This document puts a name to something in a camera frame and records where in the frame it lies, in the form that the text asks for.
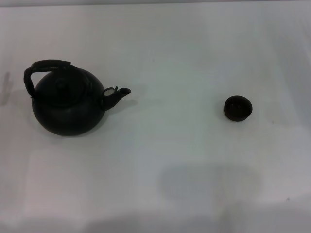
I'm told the small dark brown teacup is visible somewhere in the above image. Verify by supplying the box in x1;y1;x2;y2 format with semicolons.
224;95;254;122

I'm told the black round teapot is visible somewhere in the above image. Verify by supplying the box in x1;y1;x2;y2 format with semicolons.
23;59;132;136

